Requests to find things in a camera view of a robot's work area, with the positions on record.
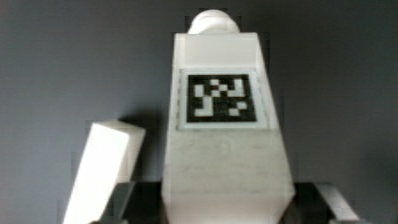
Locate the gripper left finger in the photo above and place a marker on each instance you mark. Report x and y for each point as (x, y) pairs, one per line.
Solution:
(133, 206)

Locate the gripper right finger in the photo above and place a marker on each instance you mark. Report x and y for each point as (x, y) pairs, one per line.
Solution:
(319, 206)

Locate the white table leg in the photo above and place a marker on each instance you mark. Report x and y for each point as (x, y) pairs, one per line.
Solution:
(227, 185)

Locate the white U-shaped obstacle fence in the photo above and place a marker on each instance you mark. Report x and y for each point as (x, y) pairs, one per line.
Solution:
(104, 168)

